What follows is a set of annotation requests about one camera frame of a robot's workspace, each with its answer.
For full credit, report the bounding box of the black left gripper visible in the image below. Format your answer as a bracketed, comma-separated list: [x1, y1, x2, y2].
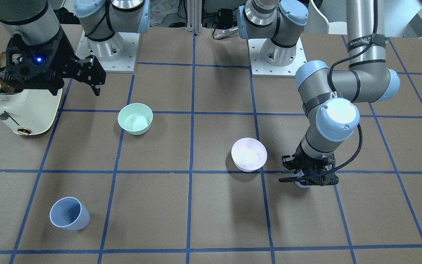
[278, 144, 339, 186]

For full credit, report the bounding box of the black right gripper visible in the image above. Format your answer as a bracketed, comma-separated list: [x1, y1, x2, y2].
[0, 27, 107, 96]

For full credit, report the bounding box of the blue cup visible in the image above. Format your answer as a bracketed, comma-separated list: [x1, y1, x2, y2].
[295, 169, 311, 188]
[49, 197, 90, 231]

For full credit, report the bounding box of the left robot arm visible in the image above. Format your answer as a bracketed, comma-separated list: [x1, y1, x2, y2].
[237, 0, 400, 187]

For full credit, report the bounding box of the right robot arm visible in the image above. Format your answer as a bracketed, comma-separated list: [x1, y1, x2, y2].
[0, 0, 151, 96]

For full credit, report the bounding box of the pink bowl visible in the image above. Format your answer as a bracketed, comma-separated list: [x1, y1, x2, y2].
[231, 137, 268, 172]

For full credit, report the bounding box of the green bowl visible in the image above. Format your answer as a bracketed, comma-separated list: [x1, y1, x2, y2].
[117, 103, 153, 135]

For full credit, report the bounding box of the white toaster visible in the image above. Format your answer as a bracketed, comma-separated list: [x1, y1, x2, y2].
[0, 80, 62, 136]

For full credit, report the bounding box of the toast slice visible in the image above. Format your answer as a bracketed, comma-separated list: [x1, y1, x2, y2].
[0, 51, 10, 93]

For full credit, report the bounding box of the white chair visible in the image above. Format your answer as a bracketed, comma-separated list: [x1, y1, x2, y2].
[303, 0, 347, 35]

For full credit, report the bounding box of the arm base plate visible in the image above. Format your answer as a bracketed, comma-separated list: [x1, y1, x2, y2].
[76, 32, 142, 74]
[247, 38, 307, 77]

